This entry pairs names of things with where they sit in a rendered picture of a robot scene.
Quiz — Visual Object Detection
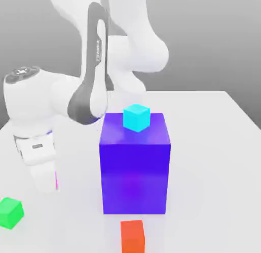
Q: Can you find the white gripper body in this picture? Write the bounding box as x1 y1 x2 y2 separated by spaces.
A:
13 132 57 167

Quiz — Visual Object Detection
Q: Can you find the small green cube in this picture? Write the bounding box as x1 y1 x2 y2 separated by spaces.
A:
0 196 25 231

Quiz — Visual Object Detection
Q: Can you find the small cyan cube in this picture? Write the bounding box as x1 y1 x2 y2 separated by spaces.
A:
122 103 151 133

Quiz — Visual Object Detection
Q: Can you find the small orange cube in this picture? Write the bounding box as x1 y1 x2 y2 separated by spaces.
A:
120 219 146 253

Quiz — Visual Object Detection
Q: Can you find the large purple box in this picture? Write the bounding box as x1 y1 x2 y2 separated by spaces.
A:
99 112 171 215

